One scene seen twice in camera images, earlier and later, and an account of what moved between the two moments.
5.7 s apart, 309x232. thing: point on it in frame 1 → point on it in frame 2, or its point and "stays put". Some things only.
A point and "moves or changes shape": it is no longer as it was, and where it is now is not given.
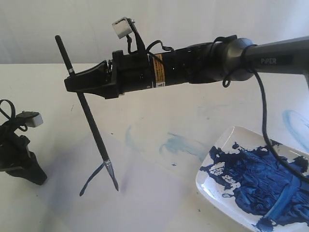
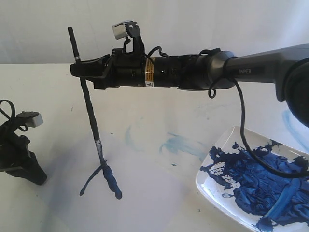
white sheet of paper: x=150 y=167 stays put
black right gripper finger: x=99 y=80 → x=99 y=73
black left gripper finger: x=32 y=171 stays put
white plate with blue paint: x=241 y=174 stays put
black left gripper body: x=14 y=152 stays put
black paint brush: x=111 y=171 moves or changes shape
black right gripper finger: x=100 y=70 → x=103 y=61
